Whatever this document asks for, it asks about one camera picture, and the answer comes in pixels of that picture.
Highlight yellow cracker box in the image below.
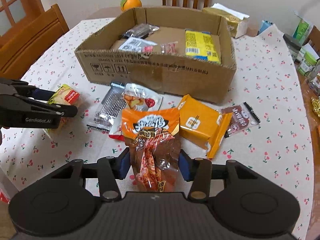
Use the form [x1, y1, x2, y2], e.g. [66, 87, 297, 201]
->
[46, 84, 83, 135]

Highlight orange brown spicy snack bag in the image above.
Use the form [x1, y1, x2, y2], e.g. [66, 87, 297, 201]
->
[121, 108, 181, 192]

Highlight white barcode snack pouch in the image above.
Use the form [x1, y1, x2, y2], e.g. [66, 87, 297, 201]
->
[118, 37, 157, 53]

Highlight silver perforated snack packet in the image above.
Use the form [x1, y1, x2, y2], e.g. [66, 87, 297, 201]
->
[121, 23, 160, 39]

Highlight pink red snack packet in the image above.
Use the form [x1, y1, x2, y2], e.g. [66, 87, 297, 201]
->
[160, 41, 178, 55]

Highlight yellow blue snack bag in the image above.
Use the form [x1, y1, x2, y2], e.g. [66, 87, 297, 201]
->
[185, 30, 221, 64]

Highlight orange flat snack packet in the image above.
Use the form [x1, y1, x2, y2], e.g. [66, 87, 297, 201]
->
[178, 94, 233, 159]

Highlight wooden chair left side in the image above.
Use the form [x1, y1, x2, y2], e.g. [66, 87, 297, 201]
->
[1, 4, 69, 80]

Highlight dark brown snack packet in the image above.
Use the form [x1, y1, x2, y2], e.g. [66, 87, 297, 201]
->
[87, 82, 126, 132]

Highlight brown chocolate snack packet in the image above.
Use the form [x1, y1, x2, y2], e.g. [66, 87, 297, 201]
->
[220, 102, 261, 138]

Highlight white nuts snack pouch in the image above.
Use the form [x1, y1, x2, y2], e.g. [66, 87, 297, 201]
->
[108, 83, 163, 141]

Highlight cherry print tablecloth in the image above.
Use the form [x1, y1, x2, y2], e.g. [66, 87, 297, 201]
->
[0, 17, 315, 238]

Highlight open cardboard box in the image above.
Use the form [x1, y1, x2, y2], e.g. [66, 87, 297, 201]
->
[75, 7, 236, 105]

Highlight orange fruit with leaf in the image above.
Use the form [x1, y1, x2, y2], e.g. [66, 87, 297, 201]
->
[120, 0, 142, 11]

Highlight gold foil candies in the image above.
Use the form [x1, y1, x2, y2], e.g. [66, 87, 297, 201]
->
[310, 97, 320, 118]

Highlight gold tissue pack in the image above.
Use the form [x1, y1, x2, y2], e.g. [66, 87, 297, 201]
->
[202, 3, 249, 38]

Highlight green lid jar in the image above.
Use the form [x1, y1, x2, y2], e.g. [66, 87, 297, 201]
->
[298, 52, 317, 76]

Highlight green white carton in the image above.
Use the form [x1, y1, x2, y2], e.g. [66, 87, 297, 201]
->
[292, 11, 314, 45]

